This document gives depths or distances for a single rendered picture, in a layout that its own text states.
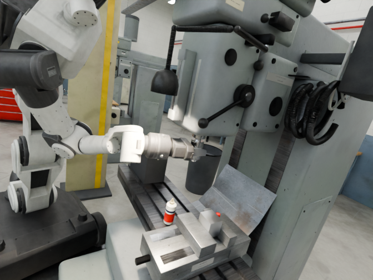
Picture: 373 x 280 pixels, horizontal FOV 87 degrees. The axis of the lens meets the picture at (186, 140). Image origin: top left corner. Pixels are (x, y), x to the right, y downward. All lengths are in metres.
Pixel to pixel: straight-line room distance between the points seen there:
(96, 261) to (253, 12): 1.02
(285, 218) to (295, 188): 0.14
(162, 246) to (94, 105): 1.87
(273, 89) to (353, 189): 4.26
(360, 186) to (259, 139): 3.96
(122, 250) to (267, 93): 0.75
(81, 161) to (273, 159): 2.06
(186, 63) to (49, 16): 0.41
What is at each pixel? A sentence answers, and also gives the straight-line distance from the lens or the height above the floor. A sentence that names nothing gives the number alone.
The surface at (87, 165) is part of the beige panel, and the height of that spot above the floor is 0.35.
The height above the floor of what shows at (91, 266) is 0.72.
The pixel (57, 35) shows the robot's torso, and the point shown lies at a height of 1.52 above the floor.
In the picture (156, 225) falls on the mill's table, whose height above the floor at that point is 0.92.
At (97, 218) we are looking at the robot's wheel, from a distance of 1.37.
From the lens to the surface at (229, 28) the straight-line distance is 0.47.
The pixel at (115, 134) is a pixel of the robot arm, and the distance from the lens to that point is 0.70.
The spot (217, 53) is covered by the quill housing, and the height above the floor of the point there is 1.55.
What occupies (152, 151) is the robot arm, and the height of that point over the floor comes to 1.23.
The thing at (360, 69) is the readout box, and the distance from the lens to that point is 0.68.
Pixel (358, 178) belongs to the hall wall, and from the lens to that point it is 4.84.
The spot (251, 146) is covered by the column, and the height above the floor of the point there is 1.22.
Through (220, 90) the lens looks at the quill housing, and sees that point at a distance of 0.60.
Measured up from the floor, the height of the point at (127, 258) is 0.84.
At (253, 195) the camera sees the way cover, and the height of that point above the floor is 1.02.
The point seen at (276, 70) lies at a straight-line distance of 0.74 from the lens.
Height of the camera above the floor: 1.46
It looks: 16 degrees down
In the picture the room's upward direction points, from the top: 12 degrees clockwise
